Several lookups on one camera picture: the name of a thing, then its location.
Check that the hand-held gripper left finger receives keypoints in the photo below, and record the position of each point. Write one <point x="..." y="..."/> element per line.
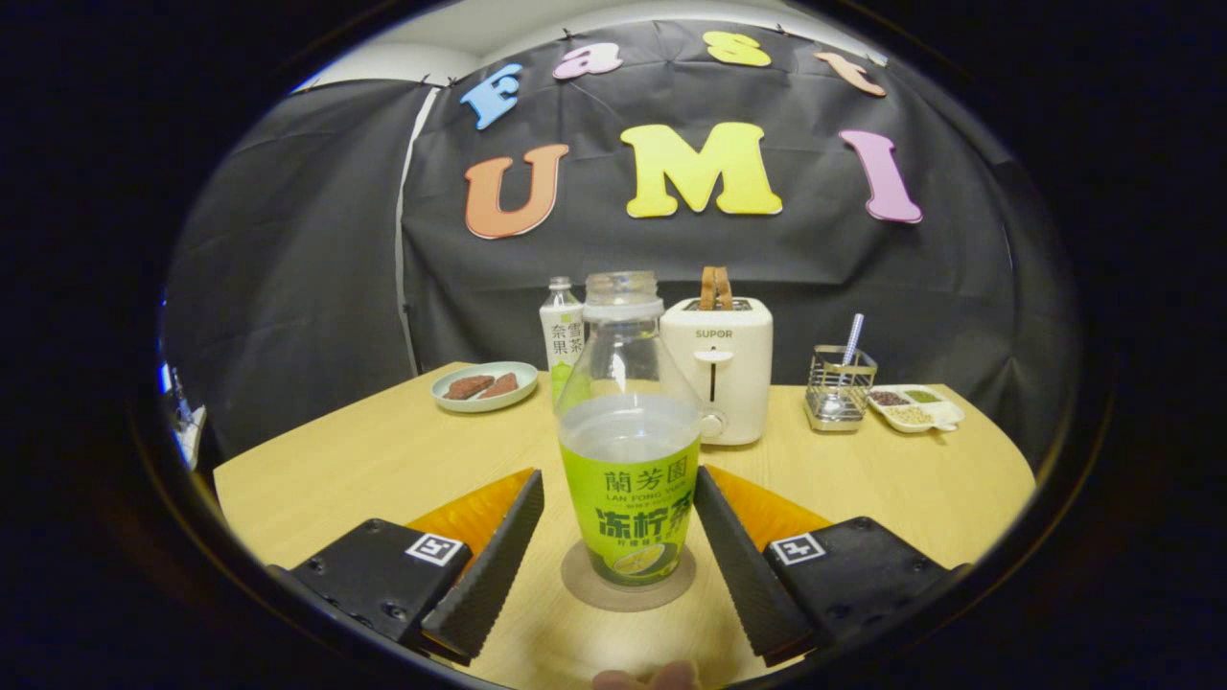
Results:
<point x="489" y="575"/>

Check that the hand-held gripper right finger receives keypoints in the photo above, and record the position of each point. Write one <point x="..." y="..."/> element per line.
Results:
<point x="748" y="575"/>

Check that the round brown coaster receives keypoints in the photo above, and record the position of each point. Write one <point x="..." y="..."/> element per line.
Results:
<point x="585" y="594"/>

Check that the green label juice bottle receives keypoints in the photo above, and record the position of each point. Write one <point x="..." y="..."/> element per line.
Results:
<point x="628" y="508"/>

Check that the capped white label tea bottle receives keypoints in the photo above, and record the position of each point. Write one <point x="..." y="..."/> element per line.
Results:
<point x="559" y="345"/>

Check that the wooden table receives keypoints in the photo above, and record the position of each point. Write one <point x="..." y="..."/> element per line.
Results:
<point x="383" y="460"/>

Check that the pale green plate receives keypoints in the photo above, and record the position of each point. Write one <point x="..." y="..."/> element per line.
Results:
<point x="484" y="404"/>

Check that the brown food piece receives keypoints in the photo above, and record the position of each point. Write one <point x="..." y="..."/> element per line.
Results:
<point x="503" y="384"/>
<point x="465" y="387"/>

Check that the white toaster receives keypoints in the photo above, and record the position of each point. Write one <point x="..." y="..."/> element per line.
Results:
<point x="738" y="383"/>

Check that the white divided grain dish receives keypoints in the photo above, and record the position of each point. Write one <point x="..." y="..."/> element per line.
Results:
<point x="911" y="415"/>

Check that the striped straw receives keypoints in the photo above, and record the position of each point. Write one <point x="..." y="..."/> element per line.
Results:
<point x="852" y="335"/>

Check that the brown toast slice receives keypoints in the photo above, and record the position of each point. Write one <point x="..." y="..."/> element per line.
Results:
<point x="716" y="287"/>

